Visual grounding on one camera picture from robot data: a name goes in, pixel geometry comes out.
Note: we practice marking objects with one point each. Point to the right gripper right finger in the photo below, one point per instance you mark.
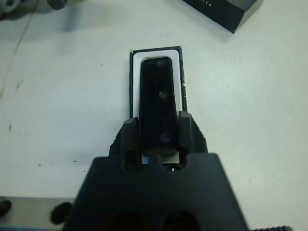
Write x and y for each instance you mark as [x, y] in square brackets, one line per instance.
[192, 134]

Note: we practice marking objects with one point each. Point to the slim black camera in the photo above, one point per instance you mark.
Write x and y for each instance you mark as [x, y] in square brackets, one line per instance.
[156, 96]

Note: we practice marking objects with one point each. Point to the black box lid with print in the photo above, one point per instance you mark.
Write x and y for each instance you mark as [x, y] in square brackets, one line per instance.
[216, 12]

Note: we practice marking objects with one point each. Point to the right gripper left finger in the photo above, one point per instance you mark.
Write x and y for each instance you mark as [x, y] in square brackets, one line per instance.
[127, 139]

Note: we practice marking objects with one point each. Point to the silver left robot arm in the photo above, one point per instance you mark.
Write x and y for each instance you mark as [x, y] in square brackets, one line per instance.
[8, 4]

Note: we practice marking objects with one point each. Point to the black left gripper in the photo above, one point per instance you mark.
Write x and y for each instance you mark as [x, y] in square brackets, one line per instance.
[57, 3]

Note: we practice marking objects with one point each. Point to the black box base white insert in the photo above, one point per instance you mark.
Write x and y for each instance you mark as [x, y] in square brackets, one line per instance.
[137, 72]

